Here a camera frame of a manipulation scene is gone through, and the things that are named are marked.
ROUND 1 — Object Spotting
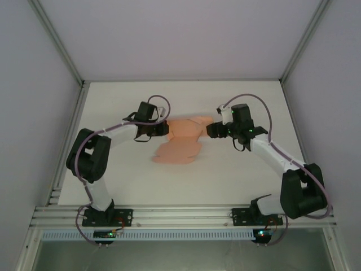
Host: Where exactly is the pink cardboard paper box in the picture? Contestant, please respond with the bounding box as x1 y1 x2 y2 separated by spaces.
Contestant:
152 115 214 166

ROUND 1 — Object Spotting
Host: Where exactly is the grey lower metal panel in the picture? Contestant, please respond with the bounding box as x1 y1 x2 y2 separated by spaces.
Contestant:
15 225 349 271

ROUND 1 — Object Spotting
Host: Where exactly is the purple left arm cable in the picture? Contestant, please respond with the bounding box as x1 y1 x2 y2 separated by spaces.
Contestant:
73 94 172 247

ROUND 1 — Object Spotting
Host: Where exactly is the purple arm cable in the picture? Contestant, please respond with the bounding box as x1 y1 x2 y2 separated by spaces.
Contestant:
73 94 172 247
221 93 334 247

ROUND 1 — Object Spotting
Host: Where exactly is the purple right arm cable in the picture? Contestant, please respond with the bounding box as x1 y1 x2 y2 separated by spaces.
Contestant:
221 93 334 247

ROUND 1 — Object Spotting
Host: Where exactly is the aluminium table side rail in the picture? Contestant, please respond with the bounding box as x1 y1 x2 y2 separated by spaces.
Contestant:
44 81 91 208
280 80 310 164

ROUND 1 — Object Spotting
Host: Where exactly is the aluminium frame post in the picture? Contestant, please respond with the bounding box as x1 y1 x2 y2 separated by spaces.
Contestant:
279 0 336 85
27 0 86 89

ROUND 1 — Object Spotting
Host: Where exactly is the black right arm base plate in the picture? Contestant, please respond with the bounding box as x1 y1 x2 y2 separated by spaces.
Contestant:
231 207 284 228

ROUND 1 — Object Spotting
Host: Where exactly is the aluminium mounting rail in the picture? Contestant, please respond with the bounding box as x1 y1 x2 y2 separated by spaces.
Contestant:
30 204 338 227

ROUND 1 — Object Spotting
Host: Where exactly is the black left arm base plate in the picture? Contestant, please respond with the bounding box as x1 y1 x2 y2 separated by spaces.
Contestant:
81 207 134 228

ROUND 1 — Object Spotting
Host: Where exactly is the slotted grey cable duct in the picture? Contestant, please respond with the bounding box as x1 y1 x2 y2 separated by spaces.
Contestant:
41 228 254 241

